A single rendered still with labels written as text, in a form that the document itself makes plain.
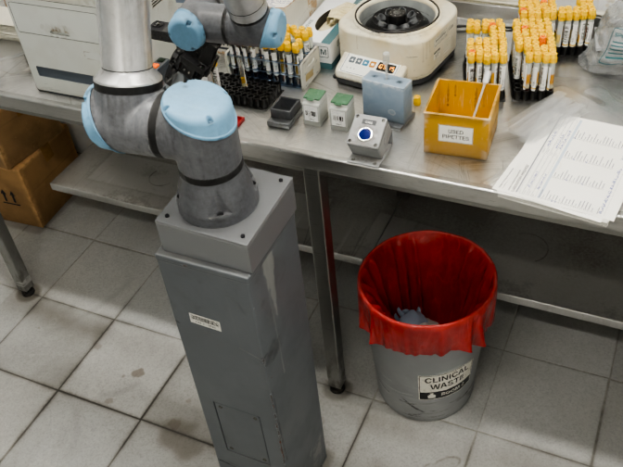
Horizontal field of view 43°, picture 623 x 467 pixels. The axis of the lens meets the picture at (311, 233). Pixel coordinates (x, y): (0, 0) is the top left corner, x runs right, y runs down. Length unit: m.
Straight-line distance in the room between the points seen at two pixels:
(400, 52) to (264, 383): 0.79
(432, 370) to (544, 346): 0.52
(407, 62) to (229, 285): 0.70
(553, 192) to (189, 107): 0.70
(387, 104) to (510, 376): 0.98
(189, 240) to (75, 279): 1.43
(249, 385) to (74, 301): 1.20
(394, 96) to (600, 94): 0.47
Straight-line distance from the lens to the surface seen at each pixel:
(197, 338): 1.64
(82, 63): 1.94
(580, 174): 1.60
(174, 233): 1.45
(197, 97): 1.32
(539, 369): 2.39
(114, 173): 2.79
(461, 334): 1.93
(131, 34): 1.34
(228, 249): 1.40
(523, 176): 1.58
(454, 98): 1.72
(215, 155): 1.32
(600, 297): 2.23
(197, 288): 1.50
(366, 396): 2.30
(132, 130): 1.35
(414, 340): 1.91
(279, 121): 1.75
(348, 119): 1.71
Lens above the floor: 1.86
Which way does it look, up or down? 42 degrees down
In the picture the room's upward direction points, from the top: 7 degrees counter-clockwise
